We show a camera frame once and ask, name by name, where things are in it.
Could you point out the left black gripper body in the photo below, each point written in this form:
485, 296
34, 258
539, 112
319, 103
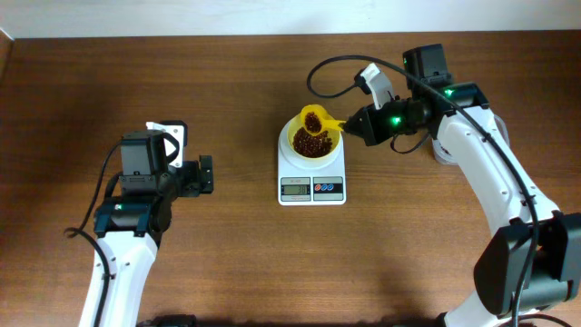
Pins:
204, 173

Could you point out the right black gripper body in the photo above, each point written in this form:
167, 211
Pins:
371, 125

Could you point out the yellow plastic measuring scoop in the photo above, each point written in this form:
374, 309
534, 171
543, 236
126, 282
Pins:
316, 120

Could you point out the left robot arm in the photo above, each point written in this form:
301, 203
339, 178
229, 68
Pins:
135, 212

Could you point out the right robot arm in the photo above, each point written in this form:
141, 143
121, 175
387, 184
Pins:
532, 261

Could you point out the pale yellow plastic bowl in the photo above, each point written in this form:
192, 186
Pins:
295, 125

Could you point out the white digital kitchen scale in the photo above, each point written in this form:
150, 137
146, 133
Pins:
303, 181

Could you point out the red adzuki beans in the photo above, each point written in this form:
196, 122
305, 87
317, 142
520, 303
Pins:
311, 146

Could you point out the clear plastic food container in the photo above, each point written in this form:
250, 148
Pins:
443, 156

